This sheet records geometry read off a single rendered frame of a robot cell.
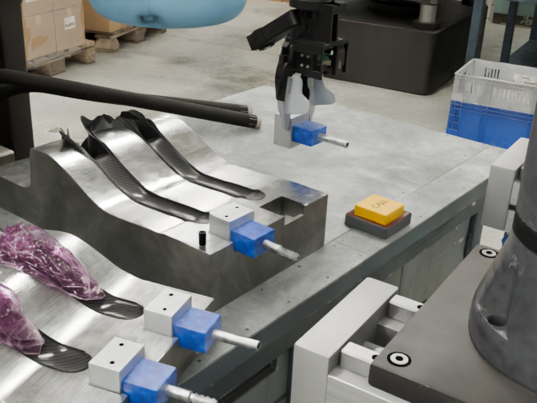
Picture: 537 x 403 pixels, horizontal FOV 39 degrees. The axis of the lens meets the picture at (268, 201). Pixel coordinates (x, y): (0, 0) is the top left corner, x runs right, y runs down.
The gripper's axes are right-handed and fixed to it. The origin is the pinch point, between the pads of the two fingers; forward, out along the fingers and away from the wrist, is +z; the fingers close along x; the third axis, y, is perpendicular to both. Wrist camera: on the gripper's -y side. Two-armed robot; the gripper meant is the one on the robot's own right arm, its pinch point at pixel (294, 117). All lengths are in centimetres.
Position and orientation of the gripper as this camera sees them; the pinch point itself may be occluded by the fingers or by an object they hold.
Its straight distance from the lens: 127.4
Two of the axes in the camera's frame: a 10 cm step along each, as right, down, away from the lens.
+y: 7.8, 2.9, -5.6
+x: 6.3, -3.0, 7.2
